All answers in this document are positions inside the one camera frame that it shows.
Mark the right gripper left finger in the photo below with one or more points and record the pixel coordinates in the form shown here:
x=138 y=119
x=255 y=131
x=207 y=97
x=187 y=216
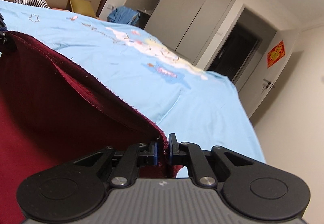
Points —
x=126 y=171

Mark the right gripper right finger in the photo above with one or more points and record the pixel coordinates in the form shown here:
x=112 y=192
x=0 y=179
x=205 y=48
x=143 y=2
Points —
x=192 y=156

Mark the dark red long-sleeve sweater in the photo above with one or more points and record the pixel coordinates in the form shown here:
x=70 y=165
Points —
x=53 y=111

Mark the checkered pillow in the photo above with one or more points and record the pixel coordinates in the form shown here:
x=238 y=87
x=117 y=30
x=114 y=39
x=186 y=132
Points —
x=35 y=3

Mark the light blue cartoon bed quilt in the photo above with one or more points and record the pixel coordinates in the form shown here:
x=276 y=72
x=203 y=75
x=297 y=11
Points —
x=199 y=106

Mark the mustard yellow pillow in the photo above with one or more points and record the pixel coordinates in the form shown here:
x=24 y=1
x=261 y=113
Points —
x=83 y=7

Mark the blue garment on chair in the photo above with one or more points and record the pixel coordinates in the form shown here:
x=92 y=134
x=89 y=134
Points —
x=124 y=15

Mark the red fu door decoration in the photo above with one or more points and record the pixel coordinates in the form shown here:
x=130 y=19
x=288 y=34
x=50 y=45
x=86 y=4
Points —
x=275 y=54

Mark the beige wardrobe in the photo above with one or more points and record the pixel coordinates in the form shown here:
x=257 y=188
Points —
x=184 y=26

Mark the white door with handle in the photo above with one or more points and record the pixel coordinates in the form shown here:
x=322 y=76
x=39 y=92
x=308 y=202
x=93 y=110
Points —
x=262 y=79

